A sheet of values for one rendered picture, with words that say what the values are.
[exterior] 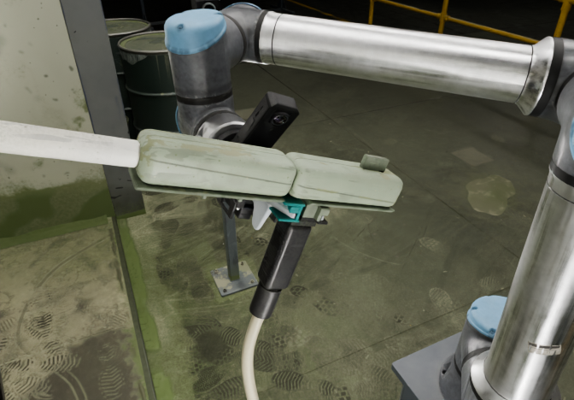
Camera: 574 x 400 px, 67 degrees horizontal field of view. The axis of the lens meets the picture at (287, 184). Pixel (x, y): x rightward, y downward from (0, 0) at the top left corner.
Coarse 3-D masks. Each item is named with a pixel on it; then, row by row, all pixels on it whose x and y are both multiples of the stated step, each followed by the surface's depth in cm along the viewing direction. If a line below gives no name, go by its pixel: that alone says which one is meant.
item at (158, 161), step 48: (0, 144) 32; (48, 144) 33; (96, 144) 35; (144, 144) 37; (192, 144) 39; (240, 144) 43; (192, 192) 40; (240, 192) 42; (288, 192) 47; (336, 192) 47; (384, 192) 51; (288, 240) 49
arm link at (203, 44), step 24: (168, 24) 63; (192, 24) 61; (216, 24) 62; (168, 48) 64; (192, 48) 62; (216, 48) 64; (240, 48) 70; (192, 72) 64; (216, 72) 65; (192, 96) 66; (216, 96) 67
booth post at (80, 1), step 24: (72, 0) 206; (96, 0) 211; (72, 24) 211; (96, 24) 216; (96, 48) 221; (96, 72) 226; (96, 96) 232; (120, 96) 237; (96, 120) 238; (120, 120) 244; (120, 168) 258; (120, 192) 265; (120, 216) 273
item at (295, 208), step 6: (288, 198) 46; (294, 198) 47; (288, 204) 45; (294, 204) 46; (300, 204) 46; (276, 210) 47; (294, 210) 46; (300, 210) 46; (276, 216) 46; (282, 216) 46; (288, 216) 47
